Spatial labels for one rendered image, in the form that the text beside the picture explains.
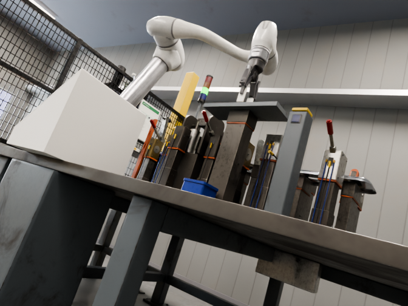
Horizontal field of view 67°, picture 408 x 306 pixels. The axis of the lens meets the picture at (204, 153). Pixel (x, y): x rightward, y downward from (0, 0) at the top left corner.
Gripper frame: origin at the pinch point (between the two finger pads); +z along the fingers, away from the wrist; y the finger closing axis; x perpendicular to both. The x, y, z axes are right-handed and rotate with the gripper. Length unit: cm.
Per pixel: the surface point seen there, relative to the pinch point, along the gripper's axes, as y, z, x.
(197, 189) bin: 14.3, 44.5, -0.4
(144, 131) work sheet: -66, -3, -114
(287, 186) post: 7.2, 35.0, 29.2
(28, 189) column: 45, 63, -48
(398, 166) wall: -217, -57, 64
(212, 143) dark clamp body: -12.7, 16.9, -16.7
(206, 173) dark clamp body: -13.7, 32.1, -15.2
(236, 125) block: 2.8, 12.6, 1.0
